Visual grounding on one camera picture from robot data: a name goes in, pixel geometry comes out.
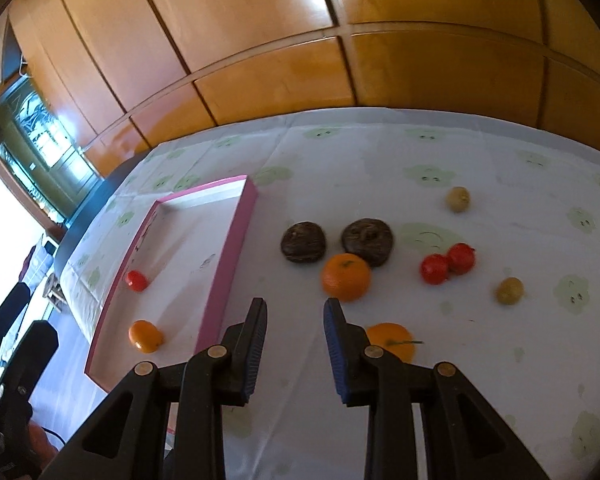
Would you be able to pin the small beige round fruit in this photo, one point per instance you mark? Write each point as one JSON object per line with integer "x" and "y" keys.
{"x": 510, "y": 291}
{"x": 458, "y": 199}

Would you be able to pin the wooden wardrobe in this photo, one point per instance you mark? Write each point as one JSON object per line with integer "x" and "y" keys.
{"x": 255, "y": 35}

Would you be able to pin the orange mandarin with green stem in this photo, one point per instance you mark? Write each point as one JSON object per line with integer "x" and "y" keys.
{"x": 392, "y": 342}

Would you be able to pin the white cloud-print tablecloth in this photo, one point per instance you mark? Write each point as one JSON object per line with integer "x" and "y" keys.
{"x": 480, "y": 385}

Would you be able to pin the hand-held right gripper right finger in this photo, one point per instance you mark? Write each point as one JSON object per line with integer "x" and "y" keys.
{"x": 332, "y": 355}

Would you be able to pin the glass door cabinet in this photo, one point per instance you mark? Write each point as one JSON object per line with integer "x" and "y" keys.
{"x": 35, "y": 150}

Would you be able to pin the dark water chestnut with stem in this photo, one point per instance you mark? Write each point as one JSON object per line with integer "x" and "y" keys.
{"x": 367, "y": 241}

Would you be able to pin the small orange kumquat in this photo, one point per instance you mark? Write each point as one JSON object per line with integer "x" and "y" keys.
{"x": 145, "y": 336}

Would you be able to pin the red cherry tomato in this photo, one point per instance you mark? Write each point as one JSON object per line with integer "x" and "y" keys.
{"x": 435, "y": 269}
{"x": 462, "y": 258}
{"x": 136, "y": 280}

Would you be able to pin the small wooden stool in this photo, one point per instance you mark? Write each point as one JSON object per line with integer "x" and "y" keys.
{"x": 56, "y": 294}

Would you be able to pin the pink shallow box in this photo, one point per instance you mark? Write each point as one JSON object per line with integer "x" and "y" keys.
{"x": 190, "y": 260}

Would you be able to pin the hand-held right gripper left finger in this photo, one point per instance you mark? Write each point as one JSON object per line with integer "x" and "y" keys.
{"x": 252, "y": 360}

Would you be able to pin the smooth dark water chestnut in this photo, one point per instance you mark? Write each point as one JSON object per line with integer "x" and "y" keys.
{"x": 303, "y": 242}

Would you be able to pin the person's left hand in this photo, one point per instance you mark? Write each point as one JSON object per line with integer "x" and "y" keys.
{"x": 44, "y": 446}

